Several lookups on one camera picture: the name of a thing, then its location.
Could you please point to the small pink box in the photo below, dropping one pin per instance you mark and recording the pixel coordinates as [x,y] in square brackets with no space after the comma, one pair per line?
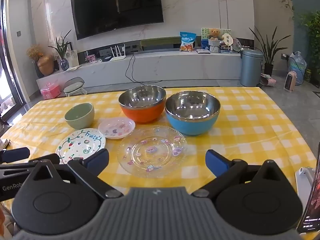
[91,58]

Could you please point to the blue snack bag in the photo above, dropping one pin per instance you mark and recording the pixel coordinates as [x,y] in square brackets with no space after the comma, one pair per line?
[187,41]

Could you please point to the orange steel bowl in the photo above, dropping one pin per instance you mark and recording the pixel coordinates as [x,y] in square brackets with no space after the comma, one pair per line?
[142,115]

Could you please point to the pink storage box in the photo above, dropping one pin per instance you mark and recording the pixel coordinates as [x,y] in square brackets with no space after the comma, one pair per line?
[50,92]

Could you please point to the small pink patterned plate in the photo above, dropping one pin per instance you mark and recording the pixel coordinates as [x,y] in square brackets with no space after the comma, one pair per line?
[116,128]

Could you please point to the blue printed carton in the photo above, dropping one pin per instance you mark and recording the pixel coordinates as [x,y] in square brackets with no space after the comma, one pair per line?
[205,44]

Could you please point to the plant in blue glass vase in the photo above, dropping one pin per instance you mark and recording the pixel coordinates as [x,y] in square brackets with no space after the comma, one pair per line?
[64,63]

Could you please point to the grey wrapped bouquet base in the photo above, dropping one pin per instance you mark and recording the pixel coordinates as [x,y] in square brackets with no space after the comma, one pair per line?
[214,47]

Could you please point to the blue water jug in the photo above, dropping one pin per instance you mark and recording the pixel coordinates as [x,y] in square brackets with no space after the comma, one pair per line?
[297,66]

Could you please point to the clear glass patterned plate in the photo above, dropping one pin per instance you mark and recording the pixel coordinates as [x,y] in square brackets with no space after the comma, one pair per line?
[152,152]

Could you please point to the white round hand fan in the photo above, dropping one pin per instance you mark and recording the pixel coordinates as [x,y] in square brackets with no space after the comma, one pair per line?
[226,38]

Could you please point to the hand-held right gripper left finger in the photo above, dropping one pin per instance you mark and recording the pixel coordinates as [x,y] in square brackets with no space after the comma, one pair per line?
[98,158]

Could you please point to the yellow checked tablecloth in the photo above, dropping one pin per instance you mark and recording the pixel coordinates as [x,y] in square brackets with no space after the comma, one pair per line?
[250,130]

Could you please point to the glass sliding door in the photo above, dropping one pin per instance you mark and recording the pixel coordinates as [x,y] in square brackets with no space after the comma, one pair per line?
[7,67]

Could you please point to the small pink space heater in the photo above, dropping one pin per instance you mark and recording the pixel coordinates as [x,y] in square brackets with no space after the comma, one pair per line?
[290,81]

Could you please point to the brown vase with dried flowers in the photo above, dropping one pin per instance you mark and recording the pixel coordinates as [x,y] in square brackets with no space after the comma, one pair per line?
[45,66]

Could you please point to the white rolling stool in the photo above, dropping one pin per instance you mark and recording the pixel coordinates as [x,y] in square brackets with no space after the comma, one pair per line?
[73,87]

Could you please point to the brown teddy bear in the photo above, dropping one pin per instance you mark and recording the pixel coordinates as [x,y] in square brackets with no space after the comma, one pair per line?
[215,33]

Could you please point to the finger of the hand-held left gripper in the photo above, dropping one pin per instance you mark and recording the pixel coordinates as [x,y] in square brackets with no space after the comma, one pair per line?
[16,155]
[53,158]

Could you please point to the black smartphone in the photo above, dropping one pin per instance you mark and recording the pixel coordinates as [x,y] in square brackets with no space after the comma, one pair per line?
[312,200]

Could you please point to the white marble media console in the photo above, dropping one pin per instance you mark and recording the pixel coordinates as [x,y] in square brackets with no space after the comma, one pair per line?
[175,65]

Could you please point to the potted plant in black pot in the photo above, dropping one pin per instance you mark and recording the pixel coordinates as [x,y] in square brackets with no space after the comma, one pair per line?
[268,55]

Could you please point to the white phone stand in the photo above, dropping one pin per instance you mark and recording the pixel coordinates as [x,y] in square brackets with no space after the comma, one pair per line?
[303,177]

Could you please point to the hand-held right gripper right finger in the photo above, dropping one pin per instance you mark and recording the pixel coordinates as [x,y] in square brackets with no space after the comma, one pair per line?
[216,160]

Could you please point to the grey round hand fan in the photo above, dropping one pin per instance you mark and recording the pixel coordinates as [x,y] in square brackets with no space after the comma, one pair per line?
[236,45]

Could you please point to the white router with antennas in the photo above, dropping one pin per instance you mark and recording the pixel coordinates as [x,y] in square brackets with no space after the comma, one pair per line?
[117,57]

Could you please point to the white fruit-painted plate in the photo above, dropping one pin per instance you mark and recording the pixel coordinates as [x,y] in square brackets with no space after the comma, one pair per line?
[75,145]

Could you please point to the blue steel bowl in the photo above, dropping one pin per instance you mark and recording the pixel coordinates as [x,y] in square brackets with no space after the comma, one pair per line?
[190,127]

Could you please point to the leafy green climbing plant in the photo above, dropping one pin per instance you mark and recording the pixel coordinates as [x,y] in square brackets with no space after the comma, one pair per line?
[312,42]

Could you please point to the grey-blue trash can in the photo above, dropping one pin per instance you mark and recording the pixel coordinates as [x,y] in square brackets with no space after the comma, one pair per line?
[251,67]

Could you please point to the green picture board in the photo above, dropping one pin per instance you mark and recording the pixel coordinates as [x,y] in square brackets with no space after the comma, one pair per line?
[204,33]

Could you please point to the white cutlery gift box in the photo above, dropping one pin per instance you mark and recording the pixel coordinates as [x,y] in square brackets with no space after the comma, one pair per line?
[72,58]

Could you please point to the patterned fabric bag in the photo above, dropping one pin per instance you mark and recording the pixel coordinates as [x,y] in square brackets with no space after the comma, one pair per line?
[268,80]

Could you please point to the black wall television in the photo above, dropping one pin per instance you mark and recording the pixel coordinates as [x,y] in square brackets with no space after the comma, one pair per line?
[115,5]

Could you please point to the green ceramic bowl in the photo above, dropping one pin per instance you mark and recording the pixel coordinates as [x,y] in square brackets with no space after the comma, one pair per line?
[80,122]

